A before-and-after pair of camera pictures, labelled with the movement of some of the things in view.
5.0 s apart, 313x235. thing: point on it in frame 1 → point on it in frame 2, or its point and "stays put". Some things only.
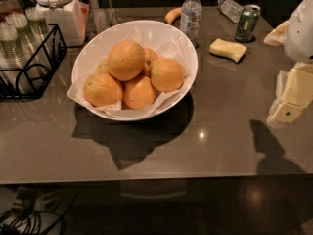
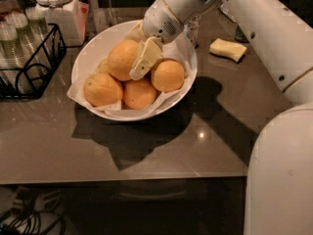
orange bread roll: x=126 y=60 stays put
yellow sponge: x=227 y=49 stays put
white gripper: x=300 y=33 → x=159 y=23
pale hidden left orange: x=104 y=68 stays put
